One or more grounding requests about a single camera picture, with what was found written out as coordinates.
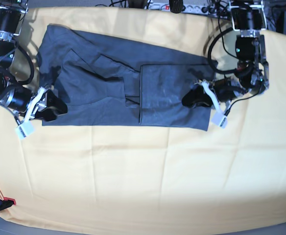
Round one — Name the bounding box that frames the blue-grey T-shirt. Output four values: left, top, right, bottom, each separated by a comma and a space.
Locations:
37, 24, 215, 131

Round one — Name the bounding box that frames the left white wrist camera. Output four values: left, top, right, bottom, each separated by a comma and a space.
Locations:
211, 112, 228, 129

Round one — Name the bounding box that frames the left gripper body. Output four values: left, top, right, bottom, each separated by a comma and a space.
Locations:
197, 79, 246, 115

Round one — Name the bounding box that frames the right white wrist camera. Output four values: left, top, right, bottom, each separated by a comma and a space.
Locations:
15, 121, 35, 140

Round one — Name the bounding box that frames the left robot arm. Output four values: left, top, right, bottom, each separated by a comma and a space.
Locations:
182, 0, 269, 116

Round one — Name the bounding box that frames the black round camera pole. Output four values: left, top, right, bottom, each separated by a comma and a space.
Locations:
169, 0, 184, 14

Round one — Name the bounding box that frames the white power strip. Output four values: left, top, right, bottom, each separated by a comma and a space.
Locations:
144, 0, 217, 17

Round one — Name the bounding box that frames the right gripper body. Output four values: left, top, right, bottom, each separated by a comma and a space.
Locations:
22, 86, 51, 122

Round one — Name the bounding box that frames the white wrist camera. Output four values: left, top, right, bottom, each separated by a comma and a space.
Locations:
15, 121, 35, 140
211, 112, 228, 129

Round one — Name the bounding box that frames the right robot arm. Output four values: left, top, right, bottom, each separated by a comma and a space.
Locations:
0, 0, 68, 124

